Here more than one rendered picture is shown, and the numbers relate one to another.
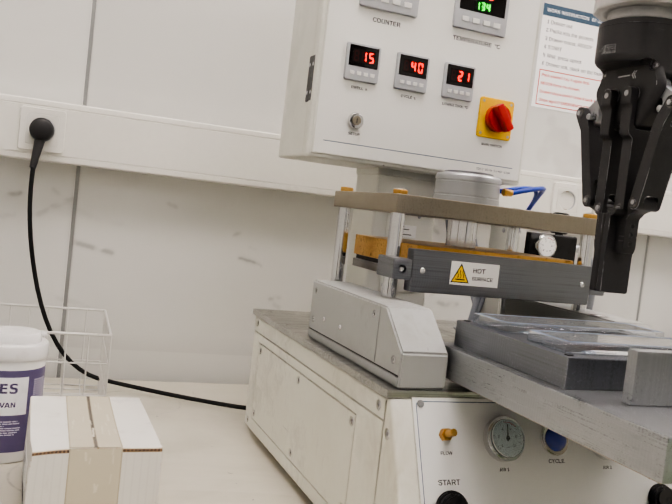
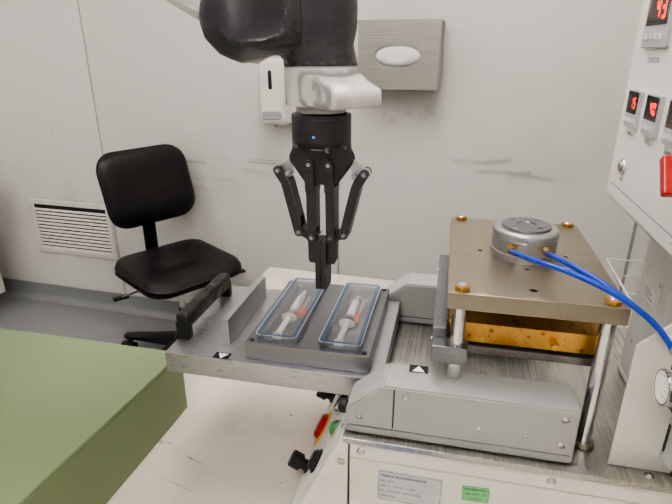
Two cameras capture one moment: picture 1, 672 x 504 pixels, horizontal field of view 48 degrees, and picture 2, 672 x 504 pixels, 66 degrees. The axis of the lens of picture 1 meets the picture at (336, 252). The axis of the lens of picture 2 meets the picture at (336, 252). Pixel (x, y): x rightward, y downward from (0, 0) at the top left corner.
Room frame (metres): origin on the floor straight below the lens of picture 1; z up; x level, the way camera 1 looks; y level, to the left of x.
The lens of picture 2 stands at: (1.07, -0.79, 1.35)
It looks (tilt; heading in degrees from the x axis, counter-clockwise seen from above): 22 degrees down; 124
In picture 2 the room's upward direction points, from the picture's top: straight up
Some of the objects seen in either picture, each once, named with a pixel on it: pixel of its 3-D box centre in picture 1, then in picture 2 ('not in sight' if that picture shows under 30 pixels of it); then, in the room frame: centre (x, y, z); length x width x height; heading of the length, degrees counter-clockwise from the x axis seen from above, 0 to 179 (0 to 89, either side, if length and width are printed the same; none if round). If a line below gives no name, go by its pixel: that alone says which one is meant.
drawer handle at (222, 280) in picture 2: not in sight; (205, 303); (0.51, -0.31, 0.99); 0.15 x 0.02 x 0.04; 112
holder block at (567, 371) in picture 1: (597, 354); (324, 320); (0.68, -0.25, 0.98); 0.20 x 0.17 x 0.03; 112
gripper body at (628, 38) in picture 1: (636, 77); (321, 148); (0.68, -0.25, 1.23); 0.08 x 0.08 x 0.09
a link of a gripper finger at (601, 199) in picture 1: (616, 154); (331, 200); (0.70, -0.24, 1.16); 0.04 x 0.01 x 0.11; 110
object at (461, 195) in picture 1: (463, 226); (548, 280); (0.96, -0.16, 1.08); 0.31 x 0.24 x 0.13; 112
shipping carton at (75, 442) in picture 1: (87, 461); not in sight; (0.78, 0.23, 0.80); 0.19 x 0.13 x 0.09; 19
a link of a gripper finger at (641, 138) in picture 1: (636, 153); (313, 199); (0.67, -0.25, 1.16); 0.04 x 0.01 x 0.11; 110
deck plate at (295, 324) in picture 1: (433, 348); (530, 378); (0.96, -0.14, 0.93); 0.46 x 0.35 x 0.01; 22
